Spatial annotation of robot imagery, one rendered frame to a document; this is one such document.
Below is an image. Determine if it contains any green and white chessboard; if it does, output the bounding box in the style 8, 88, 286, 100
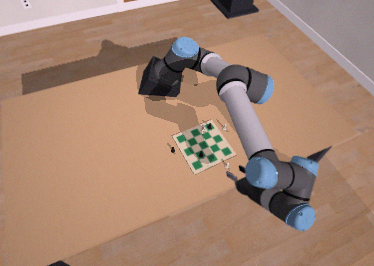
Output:
172, 120, 236, 175

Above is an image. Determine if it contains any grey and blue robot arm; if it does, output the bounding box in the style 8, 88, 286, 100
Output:
153, 37, 319, 231

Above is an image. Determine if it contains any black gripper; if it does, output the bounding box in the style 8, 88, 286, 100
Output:
226, 165, 281, 213

